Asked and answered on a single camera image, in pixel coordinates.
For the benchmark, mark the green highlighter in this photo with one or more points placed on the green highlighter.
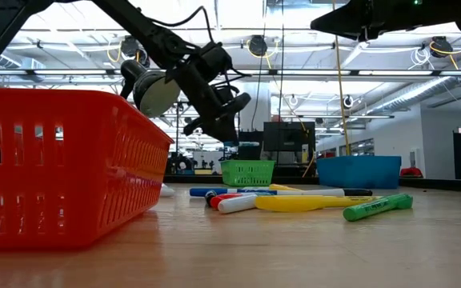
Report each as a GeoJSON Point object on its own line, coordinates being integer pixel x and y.
{"type": "Point", "coordinates": [374, 208]}

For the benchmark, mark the white marker yellow cap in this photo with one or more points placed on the white marker yellow cap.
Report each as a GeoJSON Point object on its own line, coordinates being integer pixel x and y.
{"type": "Point", "coordinates": [284, 187]}

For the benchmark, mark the red plastic basket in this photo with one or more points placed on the red plastic basket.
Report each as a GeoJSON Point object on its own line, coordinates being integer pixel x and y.
{"type": "Point", "coordinates": [54, 180]}

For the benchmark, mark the black equipment cabinet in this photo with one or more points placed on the black equipment cabinet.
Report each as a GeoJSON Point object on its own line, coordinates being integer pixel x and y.
{"type": "Point", "coordinates": [290, 140]}

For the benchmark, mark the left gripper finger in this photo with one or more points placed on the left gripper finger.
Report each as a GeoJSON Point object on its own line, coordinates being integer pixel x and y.
{"type": "Point", "coordinates": [238, 102]}
{"type": "Point", "coordinates": [222, 134]}

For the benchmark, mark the red bag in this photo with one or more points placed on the red bag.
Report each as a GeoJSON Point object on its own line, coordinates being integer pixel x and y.
{"type": "Point", "coordinates": [410, 173]}

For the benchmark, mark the white marker pink cap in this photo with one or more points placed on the white marker pink cap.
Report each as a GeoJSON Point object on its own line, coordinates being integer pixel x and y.
{"type": "Point", "coordinates": [167, 191]}

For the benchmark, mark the yellow highlighter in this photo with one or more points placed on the yellow highlighter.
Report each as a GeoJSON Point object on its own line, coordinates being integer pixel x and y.
{"type": "Point", "coordinates": [294, 203]}

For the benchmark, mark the white marker blue cap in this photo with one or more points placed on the white marker blue cap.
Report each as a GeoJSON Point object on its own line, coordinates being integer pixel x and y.
{"type": "Point", "coordinates": [206, 192]}

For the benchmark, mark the teal plastic bin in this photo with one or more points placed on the teal plastic bin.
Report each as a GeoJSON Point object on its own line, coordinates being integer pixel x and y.
{"type": "Point", "coordinates": [358, 172]}

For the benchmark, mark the white marker teal cap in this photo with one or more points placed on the white marker teal cap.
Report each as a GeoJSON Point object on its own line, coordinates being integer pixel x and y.
{"type": "Point", "coordinates": [236, 204]}

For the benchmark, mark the black desk lamp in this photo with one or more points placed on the black desk lamp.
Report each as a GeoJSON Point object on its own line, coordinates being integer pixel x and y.
{"type": "Point", "coordinates": [156, 96]}

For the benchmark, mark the white marker red cap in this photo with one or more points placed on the white marker red cap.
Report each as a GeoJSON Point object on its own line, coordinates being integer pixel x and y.
{"type": "Point", "coordinates": [224, 198]}

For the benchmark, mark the green plastic basket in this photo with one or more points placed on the green plastic basket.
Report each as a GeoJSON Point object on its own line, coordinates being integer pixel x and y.
{"type": "Point", "coordinates": [246, 174]}

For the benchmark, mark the black aluminium table frame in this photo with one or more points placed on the black aluminium table frame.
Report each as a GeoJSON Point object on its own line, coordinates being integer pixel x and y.
{"type": "Point", "coordinates": [442, 184]}

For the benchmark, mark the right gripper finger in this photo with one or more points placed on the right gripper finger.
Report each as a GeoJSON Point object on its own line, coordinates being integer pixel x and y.
{"type": "Point", "coordinates": [346, 20]}

